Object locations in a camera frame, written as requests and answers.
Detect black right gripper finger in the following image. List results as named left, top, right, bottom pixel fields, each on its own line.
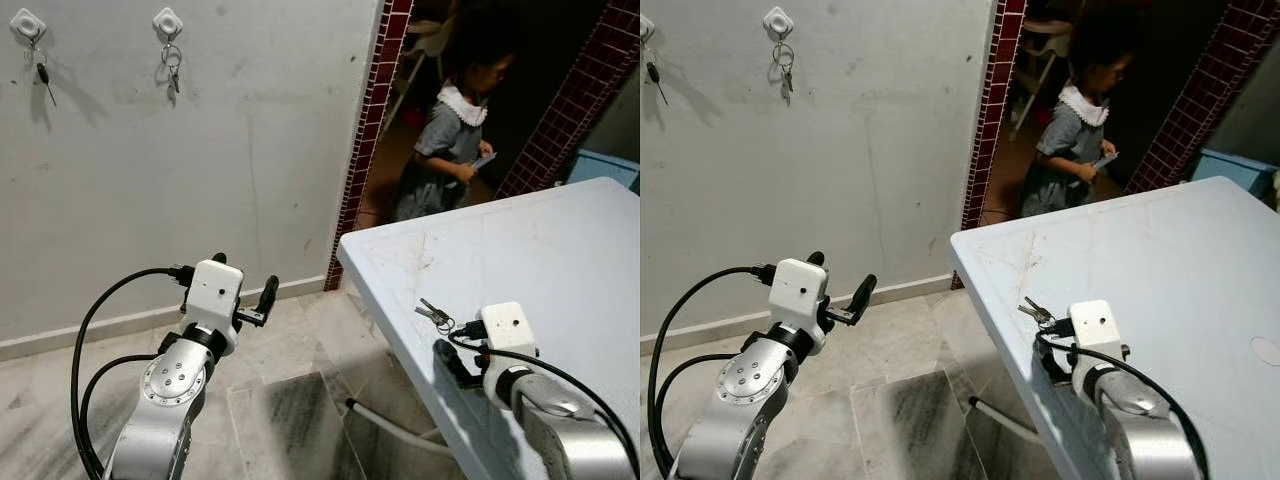
left=1035, top=335, right=1073, bottom=386
left=433, top=339, right=481, bottom=391

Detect silver key bunch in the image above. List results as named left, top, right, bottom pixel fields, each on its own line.
left=1018, top=296, right=1057, bottom=331
left=415, top=297, right=458, bottom=337
left=772, top=40, right=797, bottom=96
left=160, top=42, right=184, bottom=97

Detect white metal table leg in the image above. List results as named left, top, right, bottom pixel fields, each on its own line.
left=345, top=398, right=456, bottom=459
left=968, top=396, right=1036, bottom=448

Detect white folding plastic table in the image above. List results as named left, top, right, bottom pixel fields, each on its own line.
left=950, top=176, right=1280, bottom=480
left=336, top=177, right=641, bottom=480

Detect child in grey dress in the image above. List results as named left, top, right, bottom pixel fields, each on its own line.
left=1020, top=15, right=1141, bottom=219
left=392, top=20, right=521, bottom=223

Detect blue plastic bin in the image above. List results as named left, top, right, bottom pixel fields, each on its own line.
left=1190, top=148, right=1280, bottom=206
left=566, top=149, right=641, bottom=193

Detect white high chair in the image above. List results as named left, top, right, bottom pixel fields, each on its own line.
left=385, top=15, right=446, bottom=131
left=1010, top=15, right=1061, bottom=131

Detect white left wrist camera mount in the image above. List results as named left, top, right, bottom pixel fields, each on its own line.
left=186, top=259, right=245, bottom=331
left=770, top=258, right=831, bottom=331

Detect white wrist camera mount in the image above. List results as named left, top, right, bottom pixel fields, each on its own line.
left=1068, top=299, right=1123, bottom=373
left=770, top=258, right=831, bottom=331
left=478, top=302, right=539, bottom=376
left=186, top=259, right=245, bottom=331

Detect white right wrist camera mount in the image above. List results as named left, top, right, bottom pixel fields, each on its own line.
left=478, top=302, right=539, bottom=376
left=1068, top=299, right=1123, bottom=373

